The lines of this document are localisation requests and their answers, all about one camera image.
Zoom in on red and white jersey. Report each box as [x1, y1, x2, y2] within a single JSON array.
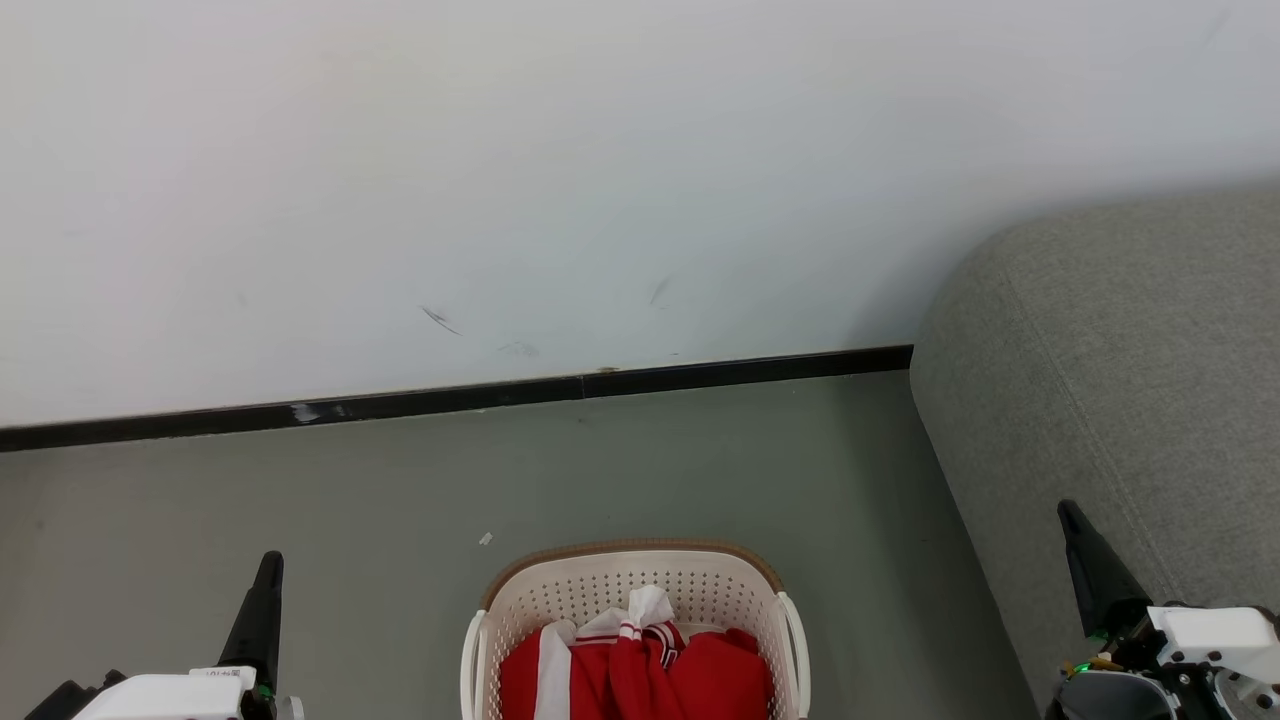
[[498, 585, 776, 720]]

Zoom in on grey fabric sofa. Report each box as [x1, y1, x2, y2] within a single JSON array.
[[908, 185, 1280, 720]]

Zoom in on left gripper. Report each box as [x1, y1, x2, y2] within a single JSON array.
[[217, 550, 305, 720]]

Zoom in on black baseboard strip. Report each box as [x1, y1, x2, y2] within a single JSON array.
[[0, 345, 914, 453]]

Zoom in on cream perforated laundry basket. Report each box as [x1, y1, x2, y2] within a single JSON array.
[[460, 540, 811, 720]]

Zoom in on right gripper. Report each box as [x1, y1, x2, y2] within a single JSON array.
[[1057, 499, 1171, 681]]

